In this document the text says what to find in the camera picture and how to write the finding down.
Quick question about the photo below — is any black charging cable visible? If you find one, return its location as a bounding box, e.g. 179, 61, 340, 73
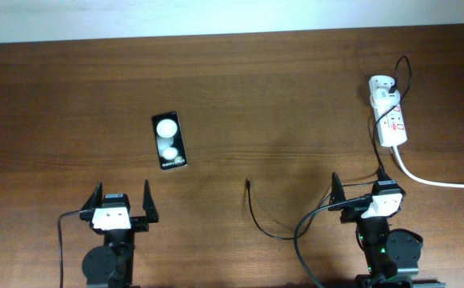
245, 55, 413, 242

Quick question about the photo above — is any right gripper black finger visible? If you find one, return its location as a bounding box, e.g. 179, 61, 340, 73
376, 167, 392, 182
329, 172, 346, 210

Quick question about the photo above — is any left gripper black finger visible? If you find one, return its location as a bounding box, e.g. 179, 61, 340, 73
142, 179, 159, 222
81, 182, 102, 210

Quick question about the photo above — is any white wall charger adapter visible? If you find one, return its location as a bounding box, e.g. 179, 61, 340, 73
370, 88, 401, 109

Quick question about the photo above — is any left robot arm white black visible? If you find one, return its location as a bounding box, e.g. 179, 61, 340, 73
80, 182, 159, 288

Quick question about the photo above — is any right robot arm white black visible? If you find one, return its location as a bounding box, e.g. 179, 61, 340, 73
328, 170, 446, 288

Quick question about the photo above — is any white power strip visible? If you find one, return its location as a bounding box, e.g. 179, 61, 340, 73
369, 75, 407, 147

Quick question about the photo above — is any black smartphone with lit screen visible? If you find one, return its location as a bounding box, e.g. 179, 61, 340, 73
151, 111, 188, 170

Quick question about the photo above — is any white power strip cord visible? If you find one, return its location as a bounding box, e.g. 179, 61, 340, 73
390, 145, 464, 191

